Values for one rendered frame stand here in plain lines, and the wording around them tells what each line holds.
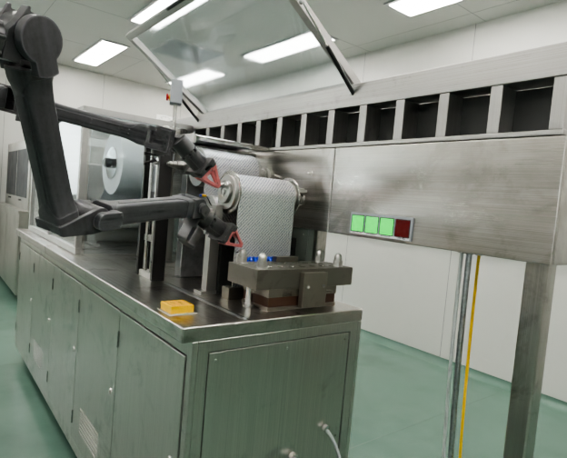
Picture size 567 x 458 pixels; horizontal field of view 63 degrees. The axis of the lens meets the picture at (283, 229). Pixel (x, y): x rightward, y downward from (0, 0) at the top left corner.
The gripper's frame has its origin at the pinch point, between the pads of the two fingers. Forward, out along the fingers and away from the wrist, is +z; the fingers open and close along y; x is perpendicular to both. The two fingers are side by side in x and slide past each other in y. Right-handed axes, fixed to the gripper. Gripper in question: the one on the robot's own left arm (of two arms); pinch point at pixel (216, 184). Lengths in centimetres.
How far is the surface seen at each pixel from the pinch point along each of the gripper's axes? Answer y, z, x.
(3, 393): -157, 54, -127
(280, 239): 5.8, 28.9, 2.5
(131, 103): -559, 41, 171
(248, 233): 6.3, 17.5, -5.1
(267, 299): 24.9, 26.7, -20.1
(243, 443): 34, 45, -56
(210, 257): -1.2, 16.3, -18.3
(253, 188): 5.5, 8.3, 7.1
